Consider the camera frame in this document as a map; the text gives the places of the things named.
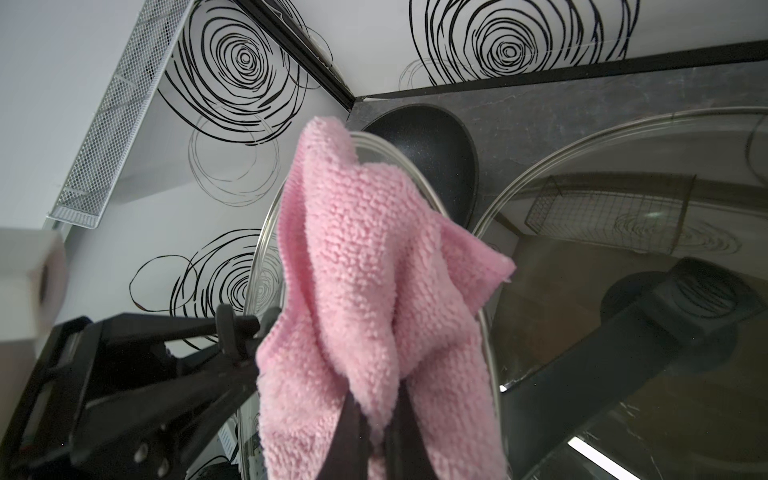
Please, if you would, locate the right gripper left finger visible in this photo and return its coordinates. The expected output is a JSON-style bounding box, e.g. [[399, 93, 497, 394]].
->
[[316, 392, 369, 480]]

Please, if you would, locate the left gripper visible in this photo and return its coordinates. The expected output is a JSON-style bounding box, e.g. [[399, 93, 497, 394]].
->
[[1, 304, 282, 479]]

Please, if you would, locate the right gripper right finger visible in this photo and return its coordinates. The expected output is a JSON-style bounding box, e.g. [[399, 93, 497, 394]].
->
[[384, 383, 438, 480]]

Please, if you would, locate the glass lid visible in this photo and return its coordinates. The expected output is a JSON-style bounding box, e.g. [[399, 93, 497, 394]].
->
[[238, 131, 501, 479], [474, 106, 767, 479]]

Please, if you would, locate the pink cloth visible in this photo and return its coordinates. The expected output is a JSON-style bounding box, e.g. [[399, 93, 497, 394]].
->
[[256, 117, 515, 479]]

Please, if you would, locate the black frying pan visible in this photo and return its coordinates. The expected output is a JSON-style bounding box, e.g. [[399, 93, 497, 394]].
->
[[363, 104, 479, 228]]

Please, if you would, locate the brown pan with cream handle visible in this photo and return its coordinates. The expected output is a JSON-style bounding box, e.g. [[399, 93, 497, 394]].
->
[[489, 236, 767, 479]]

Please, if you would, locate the white wire shelf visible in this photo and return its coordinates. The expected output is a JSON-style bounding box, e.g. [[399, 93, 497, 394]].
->
[[48, 0, 193, 229]]

